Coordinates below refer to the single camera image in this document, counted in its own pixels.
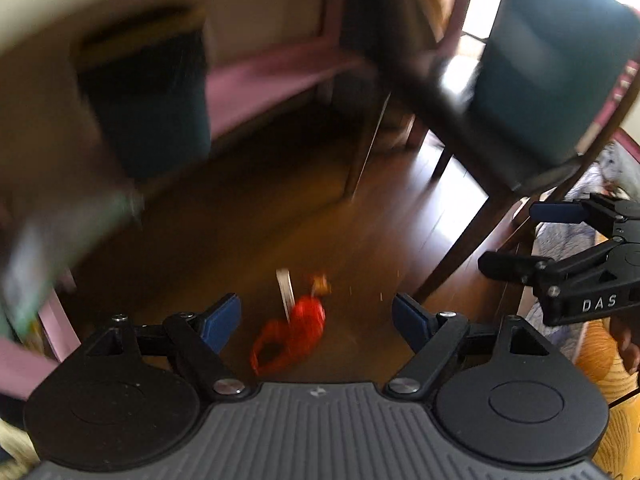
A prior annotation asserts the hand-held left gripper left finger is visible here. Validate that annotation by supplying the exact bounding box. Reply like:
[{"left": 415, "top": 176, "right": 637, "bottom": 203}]
[{"left": 82, "top": 293, "right": 249, "bottom": 402}]

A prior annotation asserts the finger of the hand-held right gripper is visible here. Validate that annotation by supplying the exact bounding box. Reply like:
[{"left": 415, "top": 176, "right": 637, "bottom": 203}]
[
  {"left": 529, "top": 192, "right": 640, "bottom": 246},
  {"left": 477, "top": 239, "right": 640, "bottom": 297}
]

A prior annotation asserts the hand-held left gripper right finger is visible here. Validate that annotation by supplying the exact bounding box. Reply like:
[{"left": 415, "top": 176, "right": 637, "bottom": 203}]
[{"left": 383, "top": 293, "right": 572, "bottom": 402}]

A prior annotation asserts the dark teal plastic bin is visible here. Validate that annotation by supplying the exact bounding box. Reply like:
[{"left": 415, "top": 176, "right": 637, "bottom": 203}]
[{"left": 75, "top": 10, "right": 214, "bottom": 181}]

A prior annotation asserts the grey printed blanket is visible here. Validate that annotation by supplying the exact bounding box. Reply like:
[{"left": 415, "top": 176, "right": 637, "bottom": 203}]
[{"left": 520, "top": 145, "right": 640, "bottom": 361}]

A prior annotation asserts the person's orange clothing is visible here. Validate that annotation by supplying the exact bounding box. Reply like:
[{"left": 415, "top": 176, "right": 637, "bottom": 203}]
[{"left": 572, "top": 320, "right": 640, "bottom": 480}]

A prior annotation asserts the white paper strip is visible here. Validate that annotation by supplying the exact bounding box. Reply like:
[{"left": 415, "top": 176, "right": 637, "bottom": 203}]
[{"left": 276, "top": 269, "right": 297, "bottom": 324}]

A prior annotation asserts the dark wooden chair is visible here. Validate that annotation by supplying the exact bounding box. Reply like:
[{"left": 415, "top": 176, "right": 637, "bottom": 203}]
[{"left": 345, "top": 0, "right": 640, "bottom": 306}]

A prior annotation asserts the pale green blurred object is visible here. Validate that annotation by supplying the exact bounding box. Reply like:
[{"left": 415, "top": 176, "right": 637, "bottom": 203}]
[{"left": 0, "top": 190, "right": 146, "bottom": 342}]

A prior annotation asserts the pink and cream desk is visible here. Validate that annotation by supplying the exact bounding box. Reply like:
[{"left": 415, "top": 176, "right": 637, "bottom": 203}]
[{"left": 0, "top": 0, "right": 506, "bottom": 401}]

